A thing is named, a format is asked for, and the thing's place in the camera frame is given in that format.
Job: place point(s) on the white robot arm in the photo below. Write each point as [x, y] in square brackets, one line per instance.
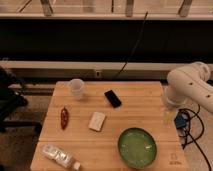
[189, 82]

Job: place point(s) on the green ceramic bowl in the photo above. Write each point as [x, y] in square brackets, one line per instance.
[137, 148]

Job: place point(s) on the black smartphone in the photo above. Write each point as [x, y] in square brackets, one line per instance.
[112, 98]

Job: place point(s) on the clear plastic cup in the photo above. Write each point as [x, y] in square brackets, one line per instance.
[77, 88]

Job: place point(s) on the red chili pepper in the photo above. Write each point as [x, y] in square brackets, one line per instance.
[64, 118]

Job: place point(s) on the blue box on floor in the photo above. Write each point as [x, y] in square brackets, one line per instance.
[180, 122]

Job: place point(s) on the clear plastic bottle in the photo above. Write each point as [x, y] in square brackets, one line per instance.
[61, 157]

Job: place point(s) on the black office chair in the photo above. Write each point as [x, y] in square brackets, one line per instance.
[10, 99]

